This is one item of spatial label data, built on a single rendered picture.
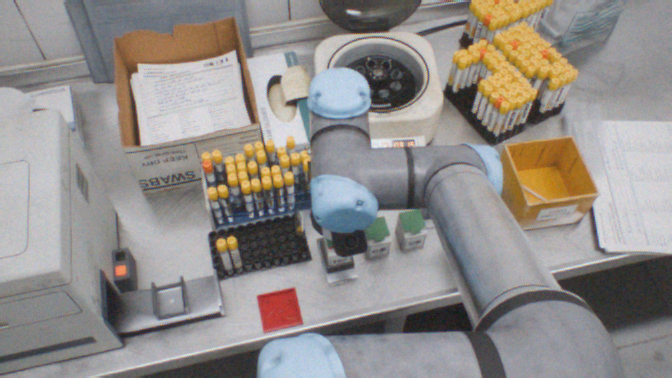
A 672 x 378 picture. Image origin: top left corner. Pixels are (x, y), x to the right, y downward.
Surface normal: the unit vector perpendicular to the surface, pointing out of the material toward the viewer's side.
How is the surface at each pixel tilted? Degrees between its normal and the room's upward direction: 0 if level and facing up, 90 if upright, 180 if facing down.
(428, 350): 37
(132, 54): 89
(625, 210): 1
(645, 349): 0
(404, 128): 90
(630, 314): 0
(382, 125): 90
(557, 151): 90
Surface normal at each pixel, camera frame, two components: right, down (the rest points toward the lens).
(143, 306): 0.01, -0.54
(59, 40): 0.23, 0.82
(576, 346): 0.29, -0.85
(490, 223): -0.10, -0.91
